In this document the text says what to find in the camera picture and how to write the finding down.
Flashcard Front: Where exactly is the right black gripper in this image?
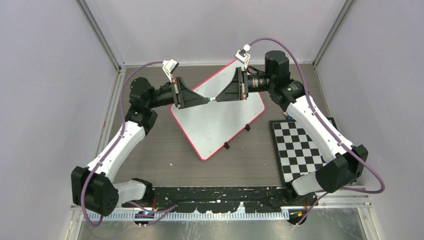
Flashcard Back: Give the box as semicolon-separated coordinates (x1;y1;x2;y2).
216;67;274;103

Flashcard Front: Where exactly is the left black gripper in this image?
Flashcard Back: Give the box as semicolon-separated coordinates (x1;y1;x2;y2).
147;77;208;110

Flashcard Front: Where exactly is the pink-framed whiteboard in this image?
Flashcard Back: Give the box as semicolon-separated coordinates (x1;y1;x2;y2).
169;58;267;162

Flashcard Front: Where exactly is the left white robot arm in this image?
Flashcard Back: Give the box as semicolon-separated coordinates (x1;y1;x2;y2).
71;77;210;217

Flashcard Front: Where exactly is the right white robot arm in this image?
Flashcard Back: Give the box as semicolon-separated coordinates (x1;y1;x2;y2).
215;50;368;205

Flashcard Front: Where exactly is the red blue toy car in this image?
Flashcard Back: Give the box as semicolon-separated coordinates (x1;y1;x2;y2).
283;112;293;121

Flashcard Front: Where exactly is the black white checkerboard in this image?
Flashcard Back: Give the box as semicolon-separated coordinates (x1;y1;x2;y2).
268;119;326;186

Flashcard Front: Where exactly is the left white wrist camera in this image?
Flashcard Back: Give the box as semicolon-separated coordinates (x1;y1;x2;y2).
162;59;179;82

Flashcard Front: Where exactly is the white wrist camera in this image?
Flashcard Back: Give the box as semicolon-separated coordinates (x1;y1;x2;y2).
234;44;251;69
162;59;179;82

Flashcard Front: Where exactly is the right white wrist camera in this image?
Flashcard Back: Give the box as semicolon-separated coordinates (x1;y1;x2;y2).
234;44;251;69

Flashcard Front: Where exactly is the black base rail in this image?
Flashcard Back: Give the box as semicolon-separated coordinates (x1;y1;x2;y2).
135;186;317;214

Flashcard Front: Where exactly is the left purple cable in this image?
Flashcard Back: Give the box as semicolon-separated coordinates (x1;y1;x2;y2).
80;60;180;228

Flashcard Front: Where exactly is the purple cable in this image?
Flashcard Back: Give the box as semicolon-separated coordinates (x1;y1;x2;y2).
80;60;180;228
248;37;386;226

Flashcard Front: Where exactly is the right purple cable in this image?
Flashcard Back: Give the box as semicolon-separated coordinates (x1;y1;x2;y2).
248;37;386;226

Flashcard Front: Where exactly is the slotted cable duct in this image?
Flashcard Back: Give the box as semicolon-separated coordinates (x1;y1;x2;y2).
103;209;290;222

